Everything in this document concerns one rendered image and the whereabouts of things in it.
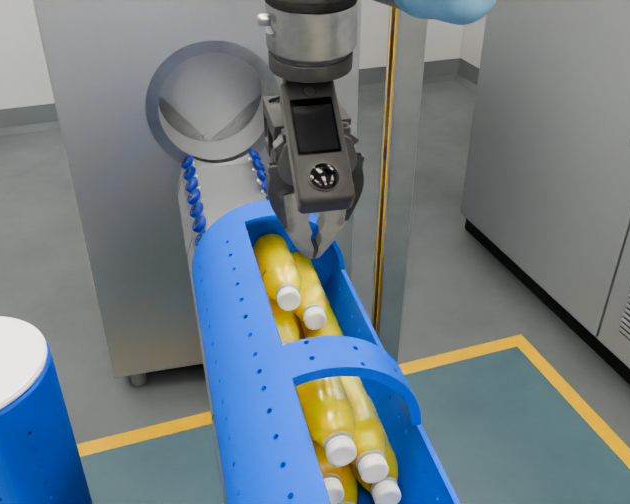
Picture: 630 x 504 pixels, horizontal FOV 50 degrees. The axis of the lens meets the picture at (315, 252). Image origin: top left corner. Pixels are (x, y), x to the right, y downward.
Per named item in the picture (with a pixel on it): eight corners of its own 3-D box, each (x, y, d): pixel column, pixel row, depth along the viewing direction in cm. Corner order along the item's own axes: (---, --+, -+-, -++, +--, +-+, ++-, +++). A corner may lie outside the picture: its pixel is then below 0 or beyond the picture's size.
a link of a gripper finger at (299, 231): (303, 230, 73) (303, 155, 67) (316, 264, 68) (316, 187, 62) (274, 234, 72) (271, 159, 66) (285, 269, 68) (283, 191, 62)
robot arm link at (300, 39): (369, 11, 52) (264, 19, 50) (366, 67, 55) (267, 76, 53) (344, -19, 58) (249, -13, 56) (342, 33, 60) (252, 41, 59)
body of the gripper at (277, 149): (336, 143, 69) (339, 25, 61) (359, 188, 62) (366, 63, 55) (261, 151, 67) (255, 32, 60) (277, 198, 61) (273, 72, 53)
